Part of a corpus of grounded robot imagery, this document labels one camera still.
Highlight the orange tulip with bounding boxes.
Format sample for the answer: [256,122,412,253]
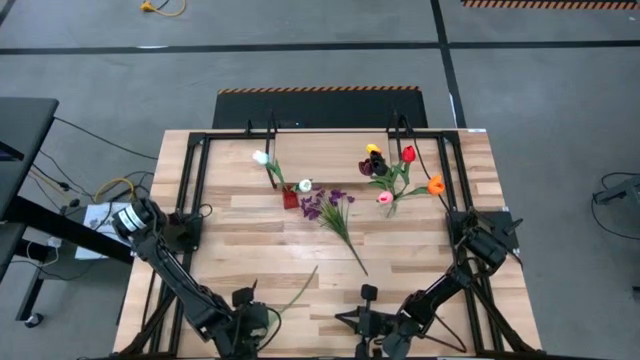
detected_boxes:
[397,174,447,202]

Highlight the black floor mat striped edge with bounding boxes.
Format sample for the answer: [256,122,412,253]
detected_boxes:
[211,85,430,130]

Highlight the white printed paper sheet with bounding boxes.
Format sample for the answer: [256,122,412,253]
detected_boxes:
[74,201,134,261]

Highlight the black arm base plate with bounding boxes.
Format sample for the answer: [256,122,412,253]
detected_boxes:
[164,212,204,253]
[446,209,521,251]

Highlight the black floor stand with cable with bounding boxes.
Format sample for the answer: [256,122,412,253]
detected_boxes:
[592,172,640,241]

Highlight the wooden shelf with black frames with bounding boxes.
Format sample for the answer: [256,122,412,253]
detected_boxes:
[263,108,407,190]

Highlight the dark maroon tulip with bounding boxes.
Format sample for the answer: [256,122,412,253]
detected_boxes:
[358,158,396,194]

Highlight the clear glass vase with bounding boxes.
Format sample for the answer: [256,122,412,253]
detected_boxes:
[381,195,402,219]

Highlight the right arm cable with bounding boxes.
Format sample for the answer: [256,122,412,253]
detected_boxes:
[412,134,469,354]

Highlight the black tulip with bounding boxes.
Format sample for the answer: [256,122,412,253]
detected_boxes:
[369,152,399,194]

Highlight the plain yellow tulip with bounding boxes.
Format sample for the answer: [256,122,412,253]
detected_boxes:
[277,264,320,315]

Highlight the black aluminium rig frame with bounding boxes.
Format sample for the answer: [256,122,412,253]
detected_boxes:
[113,128,547,360]

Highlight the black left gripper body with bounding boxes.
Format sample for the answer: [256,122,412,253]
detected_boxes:
[222,287,271,359]

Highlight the yellow tulip with red base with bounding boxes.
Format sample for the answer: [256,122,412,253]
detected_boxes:
[365,143,396,194]

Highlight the yellow looped cable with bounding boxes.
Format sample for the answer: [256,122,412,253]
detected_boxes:
[93,177,137,202]

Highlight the purple artificial flower bunch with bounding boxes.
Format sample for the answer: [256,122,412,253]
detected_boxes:
[298,187,370,277]

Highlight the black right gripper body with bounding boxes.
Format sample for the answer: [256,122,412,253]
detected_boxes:
[355,283,406,360]

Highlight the black centre camera stand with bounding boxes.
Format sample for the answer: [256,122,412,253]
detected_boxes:
[0,97,136,329]

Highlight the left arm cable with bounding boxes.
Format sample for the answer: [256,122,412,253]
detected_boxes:
[257,304,284,351]

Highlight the orange black striped floor strip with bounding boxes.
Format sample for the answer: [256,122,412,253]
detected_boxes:
[460,0,640,11]

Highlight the yellow floor cable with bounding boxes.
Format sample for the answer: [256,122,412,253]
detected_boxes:
[140,0,188,18]

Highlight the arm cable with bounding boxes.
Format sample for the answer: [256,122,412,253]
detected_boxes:
[412,134,469,354]
[257,304,284,351]

